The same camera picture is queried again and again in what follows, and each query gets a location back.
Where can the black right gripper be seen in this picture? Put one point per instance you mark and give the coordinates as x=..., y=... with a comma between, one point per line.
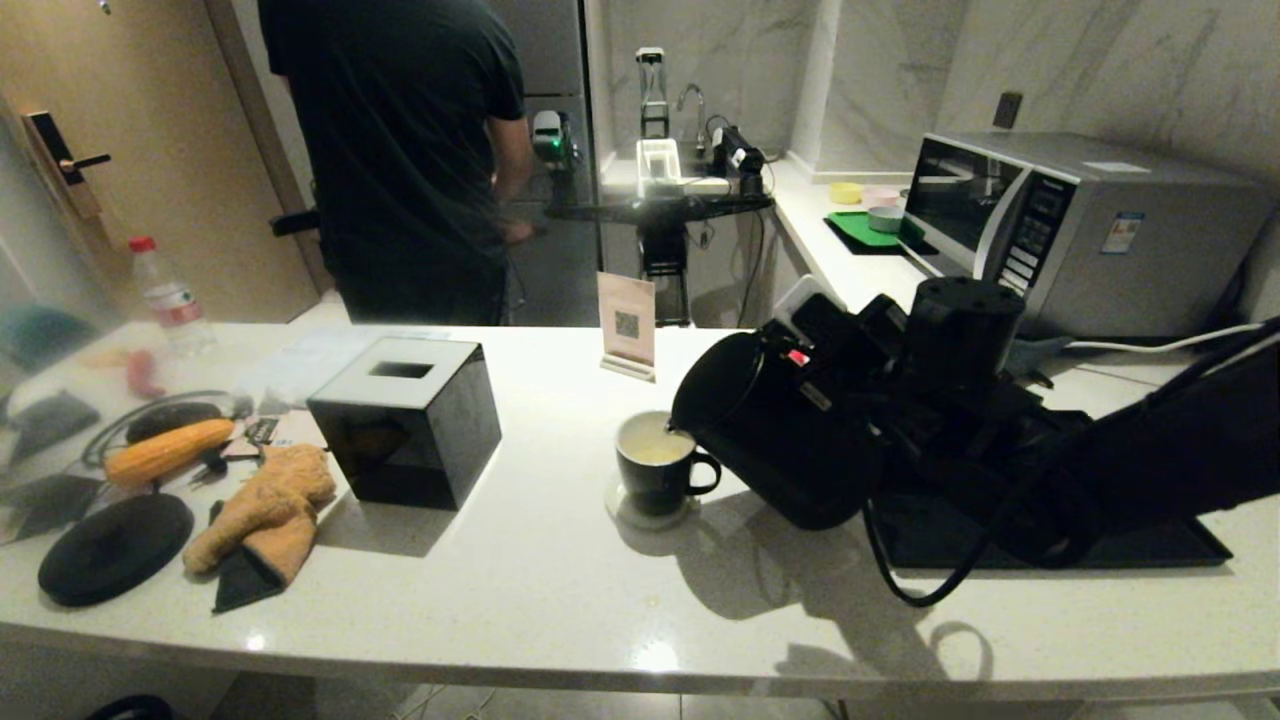
x=860, y=335

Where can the black electric kettle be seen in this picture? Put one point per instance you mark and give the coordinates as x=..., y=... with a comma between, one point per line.
x=780, y=450

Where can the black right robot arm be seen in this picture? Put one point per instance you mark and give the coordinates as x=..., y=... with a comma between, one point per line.
x=1100, y=470

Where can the green cutting mat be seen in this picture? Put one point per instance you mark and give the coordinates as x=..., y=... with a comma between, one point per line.
x=850, y=248

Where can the green cutting board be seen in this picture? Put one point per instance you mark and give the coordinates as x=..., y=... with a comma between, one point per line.
x=860, y=230

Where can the grey-green bowl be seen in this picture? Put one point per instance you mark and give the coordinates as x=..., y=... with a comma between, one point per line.
x=884, y=219

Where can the pink bowl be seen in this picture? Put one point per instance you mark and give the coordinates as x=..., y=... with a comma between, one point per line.
x=880, y=197

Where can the yellow bowl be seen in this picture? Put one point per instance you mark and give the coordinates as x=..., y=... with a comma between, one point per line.
x=845, y=193

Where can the grey cloth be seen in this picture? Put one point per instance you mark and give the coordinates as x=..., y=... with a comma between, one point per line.
x=1030, y=355

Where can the black table column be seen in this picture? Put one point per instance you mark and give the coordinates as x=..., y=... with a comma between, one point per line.
x=663, y=270

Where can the beige QR sign card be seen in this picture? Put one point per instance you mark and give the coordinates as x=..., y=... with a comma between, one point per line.
x=626, y=320

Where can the black background table top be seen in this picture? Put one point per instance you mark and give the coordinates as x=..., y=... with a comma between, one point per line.
x=660, y=210

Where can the black mug white inside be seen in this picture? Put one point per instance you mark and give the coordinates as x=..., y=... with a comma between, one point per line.
x=660, y=485

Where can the white plastic container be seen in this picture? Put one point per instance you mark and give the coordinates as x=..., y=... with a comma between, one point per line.
x=658, y=165

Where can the chrome faucet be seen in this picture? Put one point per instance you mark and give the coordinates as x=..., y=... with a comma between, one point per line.
x=699, y=125

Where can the silver microwave oven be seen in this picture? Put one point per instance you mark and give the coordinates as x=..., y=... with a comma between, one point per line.
x=1100, y=220

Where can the white round coaster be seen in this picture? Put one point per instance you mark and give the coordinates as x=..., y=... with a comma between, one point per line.
x=612, y=503

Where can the black rectangular serving tray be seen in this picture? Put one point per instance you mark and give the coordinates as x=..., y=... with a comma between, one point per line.
x=1150, y=552

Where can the grey device green light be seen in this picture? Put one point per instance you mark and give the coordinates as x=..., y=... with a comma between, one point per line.
x=550, y=140

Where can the black cube tissue box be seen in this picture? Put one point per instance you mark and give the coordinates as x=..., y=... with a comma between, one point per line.
x=420, y=440

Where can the person in black shirt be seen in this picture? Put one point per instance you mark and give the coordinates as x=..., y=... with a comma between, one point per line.
x=400, y=150

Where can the paper card black label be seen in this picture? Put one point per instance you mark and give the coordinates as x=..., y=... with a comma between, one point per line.
x=280, y=432

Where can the black power plug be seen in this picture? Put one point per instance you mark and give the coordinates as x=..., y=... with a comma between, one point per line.
x=212, y=462

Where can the clear water bottle red cap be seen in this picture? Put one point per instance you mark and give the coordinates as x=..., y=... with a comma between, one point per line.
x=172, y=300

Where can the black oval object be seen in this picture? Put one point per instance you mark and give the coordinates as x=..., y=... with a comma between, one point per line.
x=175, y=420

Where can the yellow toy corn cob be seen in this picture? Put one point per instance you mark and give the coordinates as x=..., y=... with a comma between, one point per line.
x=170, y=452

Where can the beige wooden door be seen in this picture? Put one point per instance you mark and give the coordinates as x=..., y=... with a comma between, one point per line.
x=150, y=100

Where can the black round kettle base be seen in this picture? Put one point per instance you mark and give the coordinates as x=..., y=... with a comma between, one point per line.
x=113, y=550

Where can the dark flat packet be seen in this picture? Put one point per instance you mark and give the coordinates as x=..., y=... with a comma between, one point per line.
x=50, y=420

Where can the black door lock with lever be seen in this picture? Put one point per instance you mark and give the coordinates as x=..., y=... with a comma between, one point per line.
x=60, y=165

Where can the black rounded plastic object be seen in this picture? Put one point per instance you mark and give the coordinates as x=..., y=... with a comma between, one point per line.
x=130, y=708

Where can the teal rounded object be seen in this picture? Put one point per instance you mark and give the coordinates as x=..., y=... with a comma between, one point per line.
x=40, y=338

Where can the dark wall switch plate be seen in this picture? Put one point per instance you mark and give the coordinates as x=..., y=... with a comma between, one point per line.
x=1007, y=110

